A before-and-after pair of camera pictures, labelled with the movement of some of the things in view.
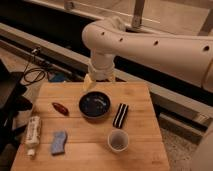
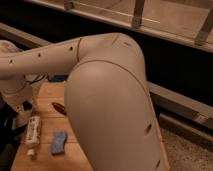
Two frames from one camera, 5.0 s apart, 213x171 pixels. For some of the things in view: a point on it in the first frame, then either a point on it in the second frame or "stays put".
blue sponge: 58,142 stays put
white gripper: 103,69 → 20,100
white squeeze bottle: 33,130 stays put
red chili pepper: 62,109 stays put
